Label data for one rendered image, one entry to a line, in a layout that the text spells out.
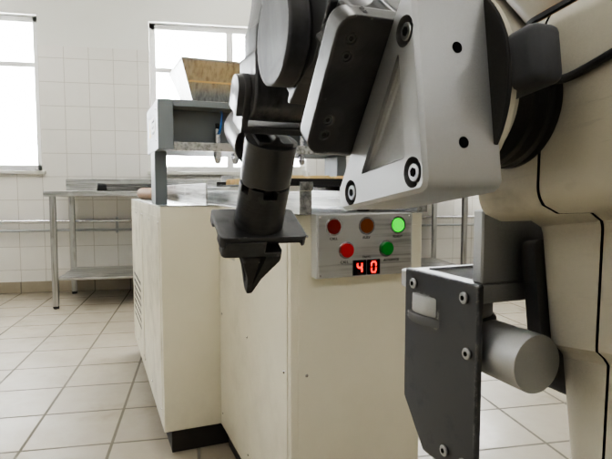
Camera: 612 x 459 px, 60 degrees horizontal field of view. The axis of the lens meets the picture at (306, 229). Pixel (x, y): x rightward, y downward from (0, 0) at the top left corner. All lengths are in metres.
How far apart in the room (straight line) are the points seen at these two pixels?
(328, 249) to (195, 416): 0.98
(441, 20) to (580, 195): 0.13
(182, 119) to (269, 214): 1.31
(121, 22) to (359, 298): 4.23
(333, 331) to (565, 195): 0.92
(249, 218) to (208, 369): 1.33
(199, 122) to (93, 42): 3.32
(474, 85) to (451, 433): 0.29
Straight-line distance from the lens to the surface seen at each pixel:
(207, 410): 1.94
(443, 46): 0.30
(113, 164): 4.96
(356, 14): 0.30
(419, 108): 0.28
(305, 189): 1.11
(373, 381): 1.30
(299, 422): 1.25
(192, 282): 1.81
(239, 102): 0.54
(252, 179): 0.57
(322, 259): 1.14
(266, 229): 0.60
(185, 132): 1.87
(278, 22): 0.42
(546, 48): 0.30
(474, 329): 0.43
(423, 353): 0.49
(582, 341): 0.43
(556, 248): 0.43
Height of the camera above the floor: 0.89
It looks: 4 degrees down
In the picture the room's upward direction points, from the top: straight up
